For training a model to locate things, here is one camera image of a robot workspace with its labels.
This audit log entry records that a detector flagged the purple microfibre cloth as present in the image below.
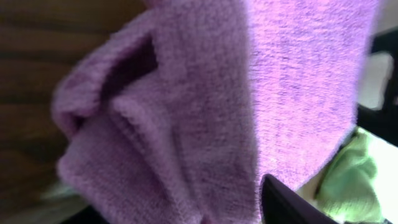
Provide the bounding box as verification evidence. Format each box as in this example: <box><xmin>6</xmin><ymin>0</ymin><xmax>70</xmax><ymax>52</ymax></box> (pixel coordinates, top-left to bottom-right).
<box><xmin>52</xmin><ymin>0</ymin><xmax>380</xmax><ymax>223</ymax></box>

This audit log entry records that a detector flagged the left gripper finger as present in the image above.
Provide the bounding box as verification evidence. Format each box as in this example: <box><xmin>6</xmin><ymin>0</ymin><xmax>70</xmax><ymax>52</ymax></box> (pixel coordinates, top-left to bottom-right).
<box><xmin>261</xmin><ymin>174</ymin><xmax>337</xmax><ymax>224</ymax></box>

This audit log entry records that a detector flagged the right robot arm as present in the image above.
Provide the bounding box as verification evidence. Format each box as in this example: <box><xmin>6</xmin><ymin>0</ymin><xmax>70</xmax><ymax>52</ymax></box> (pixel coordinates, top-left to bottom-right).
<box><xmin>357</xmin><ymin>27</ymin><xmax>397</xmax><ymax>146</ymax></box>

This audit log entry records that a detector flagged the crumpled green cloth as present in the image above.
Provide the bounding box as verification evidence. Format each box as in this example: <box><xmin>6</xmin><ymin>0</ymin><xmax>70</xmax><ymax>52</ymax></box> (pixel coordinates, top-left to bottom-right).
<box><xmin>315</xmin><ymin>128</ymin><xmax>383</xmax><ymax>223</ymax></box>

